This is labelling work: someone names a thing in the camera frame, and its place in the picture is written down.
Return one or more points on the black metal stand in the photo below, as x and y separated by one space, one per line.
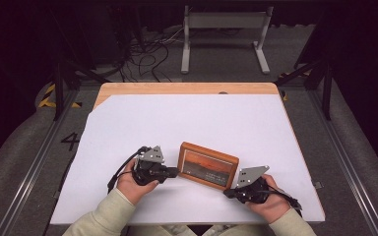
59 85
326 88

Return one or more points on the metal floor rail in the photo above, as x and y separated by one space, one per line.
29 177
344 170

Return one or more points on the person's left hand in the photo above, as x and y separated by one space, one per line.
133 187

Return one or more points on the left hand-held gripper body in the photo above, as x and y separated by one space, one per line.
149 167

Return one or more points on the small grey clip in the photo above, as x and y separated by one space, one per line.
317 185

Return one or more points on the person's right hand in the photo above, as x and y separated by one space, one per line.
274 205

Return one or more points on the wooden table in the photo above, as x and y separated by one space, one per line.
183 88

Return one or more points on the wooden photo frame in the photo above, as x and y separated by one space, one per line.
210 164

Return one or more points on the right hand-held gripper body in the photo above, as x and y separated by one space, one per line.
252 187

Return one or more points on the white paper sheet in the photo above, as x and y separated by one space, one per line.
183 118

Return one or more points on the yellow black hazard tape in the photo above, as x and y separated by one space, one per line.
47 96

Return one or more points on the white metal stand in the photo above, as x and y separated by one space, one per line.
224 21

